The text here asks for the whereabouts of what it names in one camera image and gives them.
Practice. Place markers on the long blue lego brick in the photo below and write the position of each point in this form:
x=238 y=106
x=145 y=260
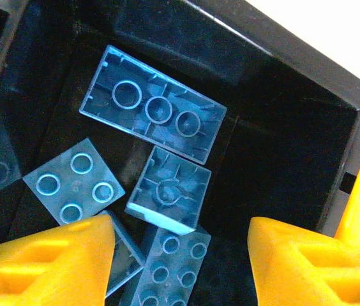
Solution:
x=173 y=271
x=157 y=110
x=124 y=255

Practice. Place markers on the small blue lego brick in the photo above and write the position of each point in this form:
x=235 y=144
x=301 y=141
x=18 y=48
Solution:
x=168 y=191
x=74 y=183

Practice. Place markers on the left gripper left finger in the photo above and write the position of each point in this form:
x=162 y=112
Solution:
x=39 y=271

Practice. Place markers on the black plastic storage bin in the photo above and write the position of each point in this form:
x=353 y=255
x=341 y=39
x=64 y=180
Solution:
x=279 y=159

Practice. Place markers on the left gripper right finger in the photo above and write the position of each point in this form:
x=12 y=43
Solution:
x=311 y=274

